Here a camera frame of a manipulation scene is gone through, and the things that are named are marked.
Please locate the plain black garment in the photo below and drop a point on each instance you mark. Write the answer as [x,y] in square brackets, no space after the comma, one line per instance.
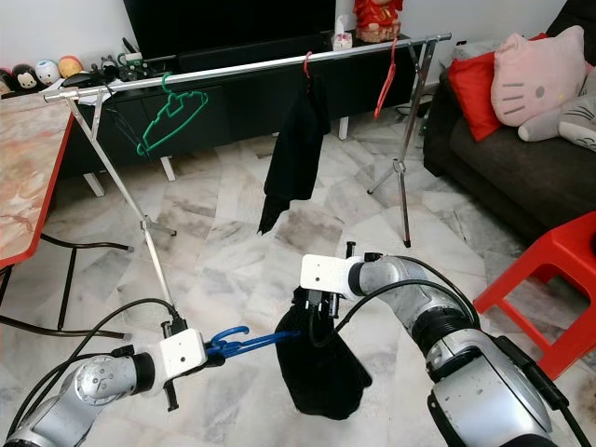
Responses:
[321,372]

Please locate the blue plastic clothes hanger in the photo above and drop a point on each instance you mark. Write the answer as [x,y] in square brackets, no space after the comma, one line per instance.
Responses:
[242,343]

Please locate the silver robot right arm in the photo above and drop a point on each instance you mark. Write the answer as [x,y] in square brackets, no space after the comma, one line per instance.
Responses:
[484,372]

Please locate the red hanger under shirt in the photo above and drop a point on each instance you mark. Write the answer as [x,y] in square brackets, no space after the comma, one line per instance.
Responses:
[307,65]

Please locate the red empty clothes hanger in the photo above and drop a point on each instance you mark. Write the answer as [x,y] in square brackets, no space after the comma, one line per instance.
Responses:
[391,73]

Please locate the green plastic clothes hanger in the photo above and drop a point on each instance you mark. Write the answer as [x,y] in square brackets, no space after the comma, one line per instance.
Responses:
[182,104]

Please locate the black TV stand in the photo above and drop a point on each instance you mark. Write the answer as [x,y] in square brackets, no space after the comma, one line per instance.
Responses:
[242,102]

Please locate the dark grey sofa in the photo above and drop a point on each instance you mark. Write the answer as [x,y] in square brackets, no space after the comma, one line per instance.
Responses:
[512,172]

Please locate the red plastic stool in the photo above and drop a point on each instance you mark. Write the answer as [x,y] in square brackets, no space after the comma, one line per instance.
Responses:
[559,251]

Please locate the red cushion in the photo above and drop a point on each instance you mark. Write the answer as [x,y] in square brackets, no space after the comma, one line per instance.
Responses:
[473,93]

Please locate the marble pattern folding table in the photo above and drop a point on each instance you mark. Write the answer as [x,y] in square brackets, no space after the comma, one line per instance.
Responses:
[28,177]

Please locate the white tissue box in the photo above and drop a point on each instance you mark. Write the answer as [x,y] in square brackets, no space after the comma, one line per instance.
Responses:
[343,40]

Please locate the red fortune god statue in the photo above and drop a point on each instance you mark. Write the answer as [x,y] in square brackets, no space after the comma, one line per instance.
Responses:
[377,20]

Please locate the black flat television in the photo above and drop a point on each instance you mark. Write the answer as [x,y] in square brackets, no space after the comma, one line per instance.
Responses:
[233,26]

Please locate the pink cat face pillow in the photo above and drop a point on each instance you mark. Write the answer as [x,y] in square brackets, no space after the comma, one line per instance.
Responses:
[535,79]

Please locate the grey plush toy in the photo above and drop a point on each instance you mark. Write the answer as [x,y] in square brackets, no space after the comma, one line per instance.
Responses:
[573,121]

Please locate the black round doll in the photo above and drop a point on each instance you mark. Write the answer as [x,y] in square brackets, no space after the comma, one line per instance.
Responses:
[22,79]

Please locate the orange round doll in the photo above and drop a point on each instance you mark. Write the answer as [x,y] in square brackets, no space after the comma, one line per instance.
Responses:
[69,67]

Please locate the white round doll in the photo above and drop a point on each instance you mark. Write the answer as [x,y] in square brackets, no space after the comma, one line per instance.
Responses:
[46,73]

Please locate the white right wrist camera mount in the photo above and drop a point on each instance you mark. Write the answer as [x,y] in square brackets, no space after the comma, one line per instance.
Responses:
[331,273]

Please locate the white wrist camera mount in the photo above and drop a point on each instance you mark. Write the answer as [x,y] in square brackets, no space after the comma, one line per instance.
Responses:
[331,273]
[182,352]

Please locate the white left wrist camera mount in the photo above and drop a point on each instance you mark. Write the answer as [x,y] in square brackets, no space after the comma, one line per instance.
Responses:
[182,352]

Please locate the silver metal clothes rail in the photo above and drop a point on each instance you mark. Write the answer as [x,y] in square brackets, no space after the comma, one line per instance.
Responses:
[242,68]

